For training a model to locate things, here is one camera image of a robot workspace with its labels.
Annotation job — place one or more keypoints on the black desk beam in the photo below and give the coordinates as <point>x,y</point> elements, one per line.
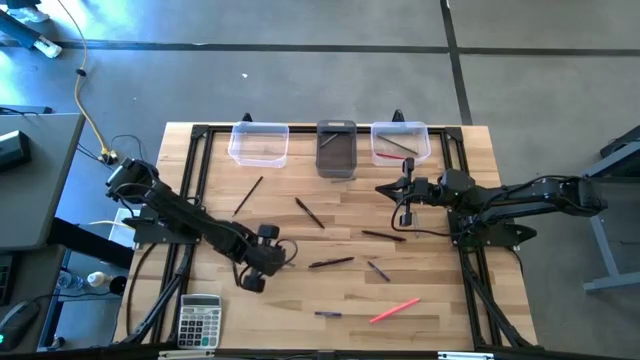
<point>85,242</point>

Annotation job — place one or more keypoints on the grey side desk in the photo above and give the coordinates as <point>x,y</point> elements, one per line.
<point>40,200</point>

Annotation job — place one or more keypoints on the green pencil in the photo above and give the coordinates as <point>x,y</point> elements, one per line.
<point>397,144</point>

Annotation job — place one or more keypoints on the black stand leg white foot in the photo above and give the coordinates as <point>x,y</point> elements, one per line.
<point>47,47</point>

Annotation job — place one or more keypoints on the silver metal bracket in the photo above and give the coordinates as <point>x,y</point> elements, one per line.
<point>185,355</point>
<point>465,356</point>

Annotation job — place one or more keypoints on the coral pink pencil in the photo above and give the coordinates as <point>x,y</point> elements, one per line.
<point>395,310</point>

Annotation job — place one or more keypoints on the blue Madisi crayon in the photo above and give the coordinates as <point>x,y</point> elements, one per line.
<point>328,314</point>

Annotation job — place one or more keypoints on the grey metal desk frame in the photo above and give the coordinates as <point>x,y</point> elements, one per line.
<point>615,282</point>

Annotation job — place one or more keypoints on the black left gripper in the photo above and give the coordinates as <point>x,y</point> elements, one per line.
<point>265,257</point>

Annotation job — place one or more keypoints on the black keyboard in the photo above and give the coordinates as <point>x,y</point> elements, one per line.
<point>5,280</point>

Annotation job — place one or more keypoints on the small grey pen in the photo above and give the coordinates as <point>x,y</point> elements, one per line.
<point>378,271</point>

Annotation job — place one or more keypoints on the silver desk calculator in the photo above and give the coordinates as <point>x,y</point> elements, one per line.
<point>200,325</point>

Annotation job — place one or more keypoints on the black aluminium table frame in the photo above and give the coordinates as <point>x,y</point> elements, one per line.
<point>199,132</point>

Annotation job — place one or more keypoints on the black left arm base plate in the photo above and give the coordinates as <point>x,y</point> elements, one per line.
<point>150,232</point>

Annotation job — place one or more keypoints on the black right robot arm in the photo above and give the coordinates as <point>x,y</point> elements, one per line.
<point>525,197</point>

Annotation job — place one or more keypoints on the light grey crayon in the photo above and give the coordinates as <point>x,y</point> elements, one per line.
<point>416,227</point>

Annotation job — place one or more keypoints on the black round cup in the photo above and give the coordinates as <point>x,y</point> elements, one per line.
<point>118,285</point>

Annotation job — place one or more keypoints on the red Madisi coloured pencil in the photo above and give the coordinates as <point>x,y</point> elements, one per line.
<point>390,156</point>

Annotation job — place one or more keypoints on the clear water bottle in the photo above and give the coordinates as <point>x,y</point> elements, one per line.
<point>70,281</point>

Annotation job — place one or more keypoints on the grey translucent plastic bin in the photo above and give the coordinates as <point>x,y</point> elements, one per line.
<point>336,162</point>

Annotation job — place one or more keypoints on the white bottle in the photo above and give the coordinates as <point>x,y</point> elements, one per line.
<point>97,279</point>

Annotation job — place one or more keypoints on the clear plastic bin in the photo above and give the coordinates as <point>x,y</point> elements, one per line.
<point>257,155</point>
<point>410,132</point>

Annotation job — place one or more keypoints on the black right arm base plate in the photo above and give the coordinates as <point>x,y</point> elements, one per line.
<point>520,234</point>

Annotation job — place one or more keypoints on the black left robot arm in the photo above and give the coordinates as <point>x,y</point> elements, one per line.
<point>175,210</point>

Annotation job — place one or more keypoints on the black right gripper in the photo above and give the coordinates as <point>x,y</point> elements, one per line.
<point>425,190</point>

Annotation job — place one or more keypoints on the black box device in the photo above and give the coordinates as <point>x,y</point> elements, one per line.
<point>12,150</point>

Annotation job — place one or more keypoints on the dark thin pencil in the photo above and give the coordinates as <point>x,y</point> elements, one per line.
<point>247,196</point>

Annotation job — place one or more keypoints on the black frame foot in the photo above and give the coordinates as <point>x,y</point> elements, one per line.
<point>398,117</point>
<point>247,119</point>

